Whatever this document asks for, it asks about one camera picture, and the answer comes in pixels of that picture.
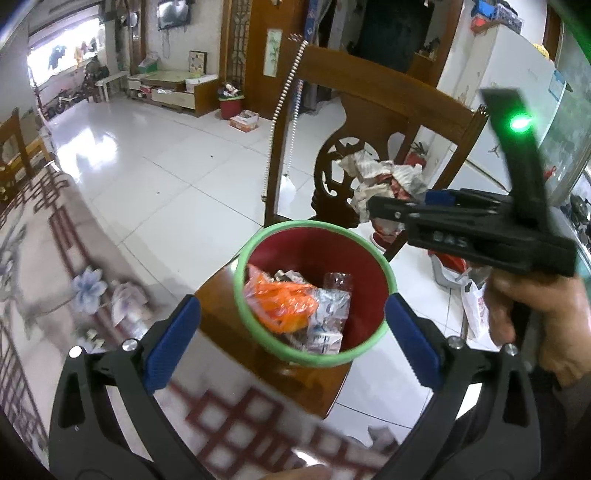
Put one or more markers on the person's right hand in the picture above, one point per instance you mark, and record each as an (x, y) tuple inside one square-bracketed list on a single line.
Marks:
[(563, 314)]

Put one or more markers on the wall television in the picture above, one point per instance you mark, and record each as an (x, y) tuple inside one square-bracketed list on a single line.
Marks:
[(173, 14)]

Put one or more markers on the white refrigerator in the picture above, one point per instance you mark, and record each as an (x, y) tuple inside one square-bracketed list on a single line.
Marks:
[(508, 55)]

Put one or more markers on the red pot with doll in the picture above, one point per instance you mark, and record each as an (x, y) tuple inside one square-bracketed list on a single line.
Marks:
[(231, 108)]

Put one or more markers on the framed bamboo print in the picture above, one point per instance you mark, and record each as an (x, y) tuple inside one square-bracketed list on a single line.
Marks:
[(273, 50)]

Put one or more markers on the hanging laundry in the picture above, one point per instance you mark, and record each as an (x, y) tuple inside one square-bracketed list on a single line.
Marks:
[(57, 55)]

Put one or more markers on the carved wooden chair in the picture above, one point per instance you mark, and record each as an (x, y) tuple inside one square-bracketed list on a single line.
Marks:
[(369, 83)]

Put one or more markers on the clear plastic packaging trash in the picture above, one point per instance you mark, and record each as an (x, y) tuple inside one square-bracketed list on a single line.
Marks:
[(330, 309)]

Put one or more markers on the low wooden television cabinet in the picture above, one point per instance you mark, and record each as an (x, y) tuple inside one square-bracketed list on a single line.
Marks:
[(171, 94)]

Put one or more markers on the red white plastic object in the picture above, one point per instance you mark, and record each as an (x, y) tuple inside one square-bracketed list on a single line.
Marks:
[(450, 270)]

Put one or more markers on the green white box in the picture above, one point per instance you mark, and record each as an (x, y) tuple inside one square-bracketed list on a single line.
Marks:
[(148, 64)]

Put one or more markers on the dark stroller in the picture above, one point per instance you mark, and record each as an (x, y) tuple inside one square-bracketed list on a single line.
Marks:
[(92, 78)]

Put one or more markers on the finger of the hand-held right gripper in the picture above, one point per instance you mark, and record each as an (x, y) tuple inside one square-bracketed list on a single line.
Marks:
[(471, 199), (415, 214)]

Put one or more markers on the orange snack packet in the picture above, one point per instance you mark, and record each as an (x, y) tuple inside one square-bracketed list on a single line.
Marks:
[(281, 304)]

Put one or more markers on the red bin with green rim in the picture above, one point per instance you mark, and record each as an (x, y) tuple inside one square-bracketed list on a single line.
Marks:
[(300, 244)]

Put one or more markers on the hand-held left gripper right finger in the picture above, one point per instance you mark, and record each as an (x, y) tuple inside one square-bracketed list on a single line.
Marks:
[(415, 341)]

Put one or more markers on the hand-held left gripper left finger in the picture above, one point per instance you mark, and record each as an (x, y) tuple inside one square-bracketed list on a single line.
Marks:
[(173, 341)]

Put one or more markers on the brown printed paper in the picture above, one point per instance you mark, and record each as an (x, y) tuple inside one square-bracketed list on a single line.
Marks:
[(378, 177)]

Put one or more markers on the tissue box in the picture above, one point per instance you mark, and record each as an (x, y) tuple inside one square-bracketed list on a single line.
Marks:
[(242, 123)]

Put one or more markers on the round wall clock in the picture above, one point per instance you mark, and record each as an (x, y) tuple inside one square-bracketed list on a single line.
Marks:
[(133, 19)]

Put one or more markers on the small framed picture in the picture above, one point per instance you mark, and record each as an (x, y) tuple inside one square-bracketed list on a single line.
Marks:
[(197, 62)]

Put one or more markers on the small bicycle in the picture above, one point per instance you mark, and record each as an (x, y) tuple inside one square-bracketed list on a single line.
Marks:
[(60, 104)]

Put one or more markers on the white low stool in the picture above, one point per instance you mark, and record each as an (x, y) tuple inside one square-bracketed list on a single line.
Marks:
[(111, 78)]

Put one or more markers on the white plastic bag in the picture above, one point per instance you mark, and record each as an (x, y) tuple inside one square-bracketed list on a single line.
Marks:
[(473, 309)]

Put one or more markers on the crushed bottle with patterned label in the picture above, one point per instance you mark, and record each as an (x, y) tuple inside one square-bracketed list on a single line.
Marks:
[(131, 309)]

